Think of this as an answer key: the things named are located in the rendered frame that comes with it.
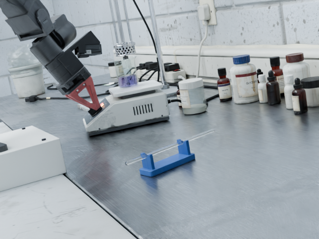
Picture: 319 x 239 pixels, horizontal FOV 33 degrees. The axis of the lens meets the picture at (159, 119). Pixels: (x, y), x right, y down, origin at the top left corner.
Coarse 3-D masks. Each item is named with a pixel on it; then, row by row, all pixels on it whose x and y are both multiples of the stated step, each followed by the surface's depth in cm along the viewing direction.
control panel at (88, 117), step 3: (105, 99) 132; (102, 102) 132; (105, 102) 129; (108, 102) 126; (105, 105) 126; (108, 105) 124; (105, 108) 123; (87, 114) 133; (84, 117) 132; (87, 117) 130; (90, 117) 127; (93, 117) 125; (87, 120) 126; (90, 120) 124; (87, 123) 123
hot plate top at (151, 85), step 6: (144, 84) 130; (150, 84) 128; (156, 84) 126; (162, 84) 126; (114, 90) 129; (120, 90) 127; (126, 90) 125; (132, 90) 124; (138, 90) 124; (144, 90) 124; (150, 90) 125; (114, 96) 124; (120, 96) 123
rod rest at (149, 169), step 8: (184, 144) 92; (184, 152) 92; (144, 160) 88; (152, 160) 87; (160, 160) 91; (168, 160) 91; (176, 160) 90; (184, 160) 91; (144, 168) 88; (152, 168) 87; (160, 168) 87; (168, 168) 88; (152, 176) 87
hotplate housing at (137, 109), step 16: (112, 96) 132; (128, 96) 125; (144, 96) 124; (160, 96) 125; (112, 112) 123; (128, 112) 124; (144, 112) 125; (160, 112) 125; (96, 128) 123; (112, 128) 124
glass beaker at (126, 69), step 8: (120, 56) 131; (120, 64) 127; (128, 64) 127; (120, 72) 127; (128, 72) 127; (136, 72) 129; (120, 80) 128; (128, 80) 127; (136, 80) 128; (120, 88) 129
